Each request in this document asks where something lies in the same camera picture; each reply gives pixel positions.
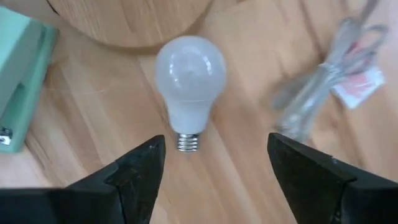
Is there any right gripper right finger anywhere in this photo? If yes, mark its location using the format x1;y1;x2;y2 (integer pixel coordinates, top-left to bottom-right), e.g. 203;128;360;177
267;132;398;224

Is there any green eraser block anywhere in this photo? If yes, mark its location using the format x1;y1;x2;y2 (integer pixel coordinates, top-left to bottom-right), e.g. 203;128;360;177
0;6;60;154

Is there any clear plastic piece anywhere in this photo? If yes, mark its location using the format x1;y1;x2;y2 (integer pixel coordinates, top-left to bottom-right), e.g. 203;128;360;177
270;0;389;141

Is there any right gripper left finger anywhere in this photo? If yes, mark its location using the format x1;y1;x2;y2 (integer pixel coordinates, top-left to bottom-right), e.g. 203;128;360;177
0;134;167;224

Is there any white lightbulb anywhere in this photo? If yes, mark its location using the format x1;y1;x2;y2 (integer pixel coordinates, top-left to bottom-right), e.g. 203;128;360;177
154;35;228;153

